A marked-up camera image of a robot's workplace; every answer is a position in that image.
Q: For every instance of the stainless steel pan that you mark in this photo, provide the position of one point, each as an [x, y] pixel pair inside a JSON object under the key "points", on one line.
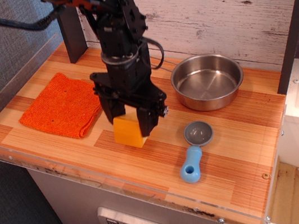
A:
{"points": [[205, 82]]}

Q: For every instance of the grey toy fridge cabinet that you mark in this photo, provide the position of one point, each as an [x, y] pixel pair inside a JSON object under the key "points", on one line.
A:
{"points": [[78, 203]]}

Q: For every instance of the dark left frame post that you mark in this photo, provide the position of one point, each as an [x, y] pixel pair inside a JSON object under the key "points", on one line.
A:
{"points": [[72, 33]]}

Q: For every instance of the orange cheese wedge toy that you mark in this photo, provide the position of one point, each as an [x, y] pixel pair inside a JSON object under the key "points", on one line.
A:
{"points": [[127, 129]]}

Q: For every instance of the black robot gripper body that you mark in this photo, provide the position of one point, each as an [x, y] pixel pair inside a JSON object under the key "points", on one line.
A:
{"points": [[128, 79]]}

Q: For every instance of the dark right frame post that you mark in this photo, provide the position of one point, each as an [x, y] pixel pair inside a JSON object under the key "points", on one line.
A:
{"points": [[290, 50]]}

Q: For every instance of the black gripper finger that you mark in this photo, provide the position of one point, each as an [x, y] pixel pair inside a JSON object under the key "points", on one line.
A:
{"points": [[148, 120], [112, 107]]}

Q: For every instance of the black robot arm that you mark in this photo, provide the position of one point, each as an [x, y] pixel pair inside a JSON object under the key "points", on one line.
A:
{"points": [[119, 26]]}

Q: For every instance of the dark frame post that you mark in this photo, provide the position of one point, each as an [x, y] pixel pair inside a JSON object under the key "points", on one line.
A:
{"points": [[72, 33], [290, 50]]}

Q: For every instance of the blue grey toy spoon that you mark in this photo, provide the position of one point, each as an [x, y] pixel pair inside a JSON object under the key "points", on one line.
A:
{"points": [[197, 134]]}

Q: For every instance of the clear acrylic table guard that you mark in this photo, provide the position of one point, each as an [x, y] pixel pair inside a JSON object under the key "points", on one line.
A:
{"points": [[237, 167]]}

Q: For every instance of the orange knitted cloth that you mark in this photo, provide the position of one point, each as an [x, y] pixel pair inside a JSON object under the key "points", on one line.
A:
{"points": [[66, 107]]}

